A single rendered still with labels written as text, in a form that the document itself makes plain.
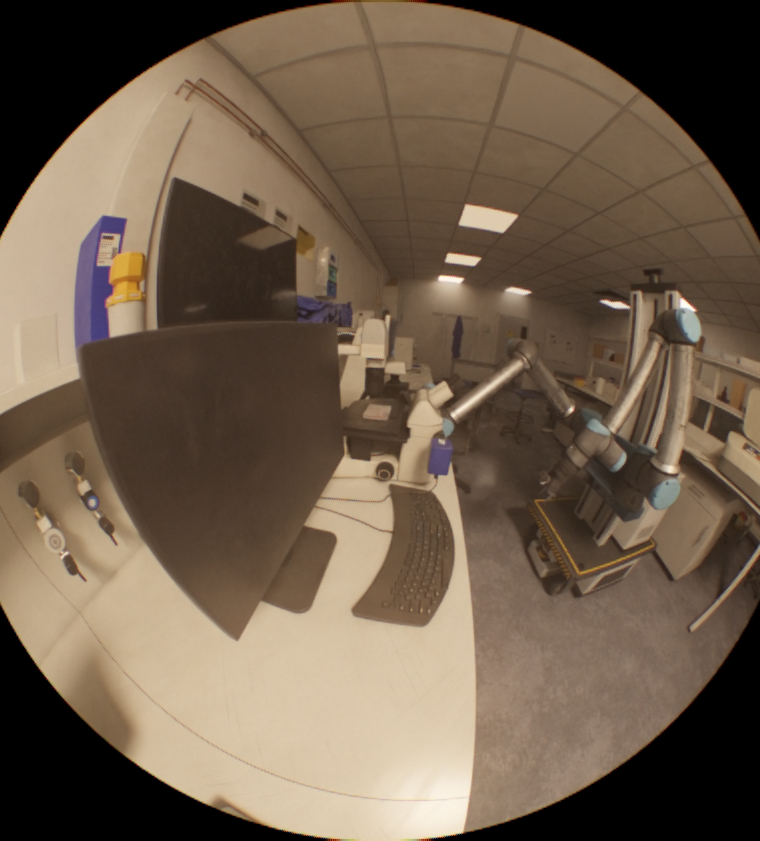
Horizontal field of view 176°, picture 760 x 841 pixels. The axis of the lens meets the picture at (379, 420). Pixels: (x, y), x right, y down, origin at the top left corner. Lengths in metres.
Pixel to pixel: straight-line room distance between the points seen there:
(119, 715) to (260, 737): 0.31
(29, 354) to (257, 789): 0.68
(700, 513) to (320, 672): 2.38
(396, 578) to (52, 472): 0.82
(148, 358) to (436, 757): 0.62
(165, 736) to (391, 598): 0.58
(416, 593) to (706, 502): 2.19
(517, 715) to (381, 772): 0.97
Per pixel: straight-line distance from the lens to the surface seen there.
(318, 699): 0.52
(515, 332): 7.08
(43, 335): 0.47
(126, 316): 0.53
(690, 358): 1.09
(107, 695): 0.73
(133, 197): 0.94
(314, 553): 0.64
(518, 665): 1.46
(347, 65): 1.67
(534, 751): 1.48
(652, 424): 1.48
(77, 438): 0.71
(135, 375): 0.21
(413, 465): 0.85
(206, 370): 0.26
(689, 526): 2.45
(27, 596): 0.82
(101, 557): 0.81
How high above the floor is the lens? 1.26
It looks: 21 degrees down
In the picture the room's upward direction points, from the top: 3 degrees clockwise
